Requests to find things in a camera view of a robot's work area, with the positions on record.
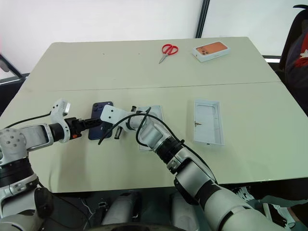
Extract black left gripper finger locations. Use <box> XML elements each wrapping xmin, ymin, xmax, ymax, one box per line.
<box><xmin>82</xmin><ymin>123</ymin><xmax>103</xmax><ymax>133</ymax></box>
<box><xmin>82</xmin><ymin>117</ymin><xmax>103</xmax><ymax>126</ymax></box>

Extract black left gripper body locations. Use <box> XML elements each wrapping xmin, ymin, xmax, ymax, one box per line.
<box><xmin>65</xmin><ymin>117</ymin><xmax>85</xmax><ymax>141</ymax></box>

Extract dark blue smartphone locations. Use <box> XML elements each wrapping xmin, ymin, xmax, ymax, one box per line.
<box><xmin>88</xmin><ymin>101</ymin><xmax>115</xmax><ymax>141</ymax></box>

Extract white phone box base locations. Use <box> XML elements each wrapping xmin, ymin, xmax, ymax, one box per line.
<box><xmin>138</xmin><ymin>104</ymin><xmax>165</xmax><ymax>153</ymax></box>

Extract white phone box lid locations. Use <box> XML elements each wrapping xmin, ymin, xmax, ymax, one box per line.
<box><xmin>193</xmin><ymin>98</ymin><xmax>226</xmax><ymax>146</ymax></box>

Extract phone box with orange print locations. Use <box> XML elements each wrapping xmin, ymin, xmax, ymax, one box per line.
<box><xmin>192</xmin><ymin>41</ymin><xmax>232</xmax><ymax>64</ymax></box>

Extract grey rounded robot leg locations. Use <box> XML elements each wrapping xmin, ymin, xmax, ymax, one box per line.
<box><xmin>101</xmin><ymin>189</ymin><xmax>143</xmax><ymax>227</ymax></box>
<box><xmin>169</xmin><ymin>192</ymin><xmax>201</xmax><ymax>231</ymax></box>

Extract dark chair with red jacket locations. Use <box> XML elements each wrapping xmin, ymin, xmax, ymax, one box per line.
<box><xmin>278</xmin><ymin>4</ymin><xmax>308</xmax><ymax>116</ymax></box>

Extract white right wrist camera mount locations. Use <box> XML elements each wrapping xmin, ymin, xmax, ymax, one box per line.
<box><xmin>100</xmin><ymin>104</ymin><xmax>138</xmax><ymax>132</ymax></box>

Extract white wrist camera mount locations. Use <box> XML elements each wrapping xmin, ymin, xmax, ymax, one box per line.
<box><xmin>100</xmin><ymin>104</ymin><xmax>138</xmax><ymax>132</ymax></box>
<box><xmin>50</xmin><ymin>98</ymin><xmax>72</xmax><ymax>143</ymax></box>

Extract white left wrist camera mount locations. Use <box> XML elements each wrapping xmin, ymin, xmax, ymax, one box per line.
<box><xmin>50</xmin><ymin>98</ymin><xmax>72</xmax><ymax>143</ymax></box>

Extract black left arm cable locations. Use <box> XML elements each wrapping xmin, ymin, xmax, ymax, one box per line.
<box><xmin>4</xmin><ymin>111</ymin><xmax>53</xmax><ymax>129</ymax></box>

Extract dark metal frame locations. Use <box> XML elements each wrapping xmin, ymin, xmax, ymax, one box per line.
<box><xmin>0</xmin><ymin>53</ymin><xmax>30</xmax><ymax>85</ymax></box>

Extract red handled scissors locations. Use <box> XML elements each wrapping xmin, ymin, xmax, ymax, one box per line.
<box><xmin>158</xmin><ymin>43</ymin><xmax>180</xmax><ymax>64</ymax></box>

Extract black window frame post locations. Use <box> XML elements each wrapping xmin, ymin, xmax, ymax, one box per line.
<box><xmin>195</xmin><ymin>0</ymin><xmax>211</xmax><ymax>39</ymax></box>

